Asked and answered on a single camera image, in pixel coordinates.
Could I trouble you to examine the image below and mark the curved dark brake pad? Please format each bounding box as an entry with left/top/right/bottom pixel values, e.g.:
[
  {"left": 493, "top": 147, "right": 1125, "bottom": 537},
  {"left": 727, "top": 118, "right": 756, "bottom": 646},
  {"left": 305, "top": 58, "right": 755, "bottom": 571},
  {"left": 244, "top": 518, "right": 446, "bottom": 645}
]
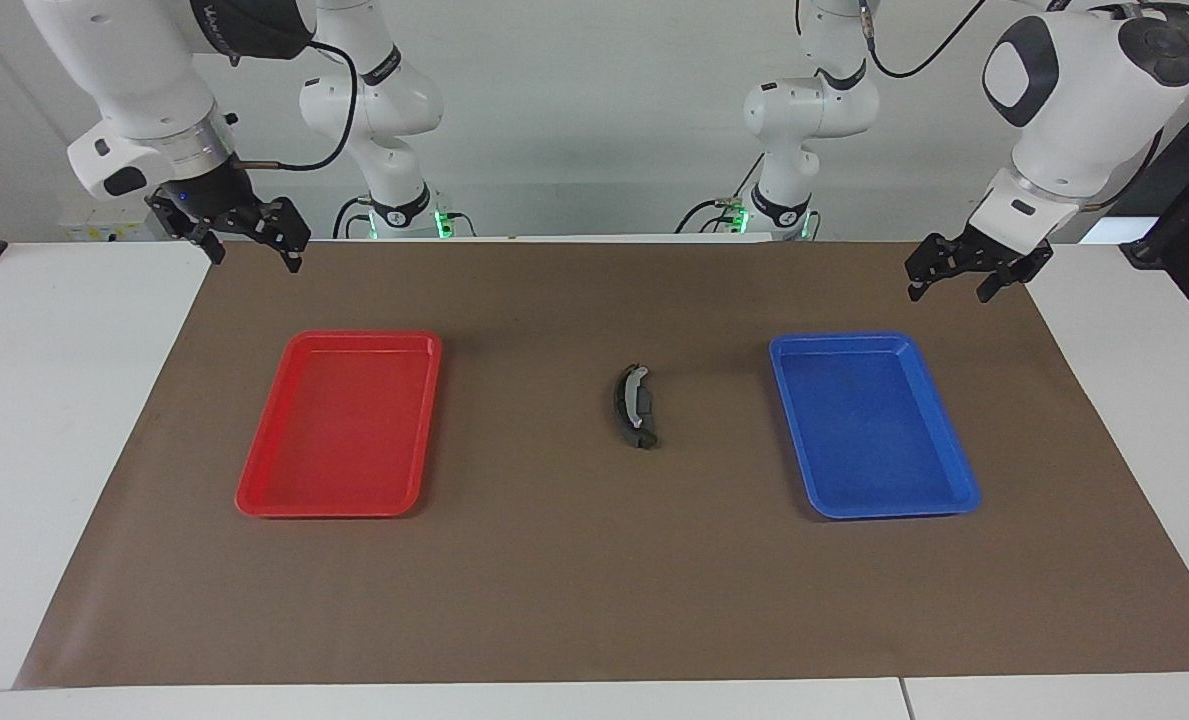
[{"left": 611, "top": 362, "right": 661, "bottom": 452}]

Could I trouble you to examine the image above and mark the white box with yellow label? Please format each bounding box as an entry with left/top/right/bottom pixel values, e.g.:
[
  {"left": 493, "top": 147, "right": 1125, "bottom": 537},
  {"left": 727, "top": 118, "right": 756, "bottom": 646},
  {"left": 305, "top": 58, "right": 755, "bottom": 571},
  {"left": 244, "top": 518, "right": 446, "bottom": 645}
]
[{"left": 58, "top": 193, "right": 160, "bottom": 243}]

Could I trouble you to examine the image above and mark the blue plastic tray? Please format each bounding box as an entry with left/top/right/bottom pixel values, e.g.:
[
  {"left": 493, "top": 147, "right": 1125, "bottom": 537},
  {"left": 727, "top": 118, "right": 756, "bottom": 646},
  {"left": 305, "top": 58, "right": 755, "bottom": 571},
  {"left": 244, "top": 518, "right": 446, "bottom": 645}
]
[{"left": 768, "top": 332, "right": 983, "bottom": 521}]

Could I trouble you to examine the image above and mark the red plastic tray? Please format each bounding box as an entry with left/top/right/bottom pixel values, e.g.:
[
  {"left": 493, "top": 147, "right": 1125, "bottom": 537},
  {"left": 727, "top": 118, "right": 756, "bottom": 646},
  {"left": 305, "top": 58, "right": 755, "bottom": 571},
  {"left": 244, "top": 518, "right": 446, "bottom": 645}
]
[{"left": 234, "top": 330, "right": 444, "bottom": 519}]

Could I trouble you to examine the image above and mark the brown table mat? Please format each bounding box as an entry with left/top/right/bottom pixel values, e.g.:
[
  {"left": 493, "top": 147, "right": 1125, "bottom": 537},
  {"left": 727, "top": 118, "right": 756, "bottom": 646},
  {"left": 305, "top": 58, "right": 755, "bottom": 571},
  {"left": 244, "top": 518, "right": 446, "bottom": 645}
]
[{"left": 12, "top": 240, "right": 1189, "bottom": 691}]

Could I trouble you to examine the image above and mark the black base cable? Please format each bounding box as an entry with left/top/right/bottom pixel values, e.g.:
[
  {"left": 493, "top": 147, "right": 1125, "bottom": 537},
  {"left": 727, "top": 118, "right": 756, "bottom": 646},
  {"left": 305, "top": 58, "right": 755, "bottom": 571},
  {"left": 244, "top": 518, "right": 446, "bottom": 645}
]
[
  {"left": 331, "top": 194, "right": 375, "bottom": 240},
  {"left": 675, "top": 197, "right": 747, "bottom": 235}
]

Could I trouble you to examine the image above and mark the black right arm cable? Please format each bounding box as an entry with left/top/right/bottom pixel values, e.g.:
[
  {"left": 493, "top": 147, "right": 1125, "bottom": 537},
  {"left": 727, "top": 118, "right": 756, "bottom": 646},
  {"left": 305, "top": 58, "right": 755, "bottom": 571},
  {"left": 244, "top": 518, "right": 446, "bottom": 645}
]
[{"left": 229, "top": 38, "right": 359, "bottom": 172}]

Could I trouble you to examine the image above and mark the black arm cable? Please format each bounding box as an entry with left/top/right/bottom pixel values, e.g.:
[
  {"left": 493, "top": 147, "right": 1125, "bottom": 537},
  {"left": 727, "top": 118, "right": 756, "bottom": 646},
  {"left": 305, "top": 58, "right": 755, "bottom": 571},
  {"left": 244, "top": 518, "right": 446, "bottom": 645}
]
[
  {"left": 857, "top": 0, "right": 987, "bottom": 80},
  {"left": 229, "top": 38, "right": 359, "bottom": 172}
]

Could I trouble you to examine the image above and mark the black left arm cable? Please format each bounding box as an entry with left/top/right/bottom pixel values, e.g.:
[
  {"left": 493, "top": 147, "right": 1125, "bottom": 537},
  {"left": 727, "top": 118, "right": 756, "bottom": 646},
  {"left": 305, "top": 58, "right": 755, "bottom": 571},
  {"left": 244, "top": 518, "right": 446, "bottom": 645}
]
[{"left": 857, "top": 0, "right": 987, "bottom": 80}]

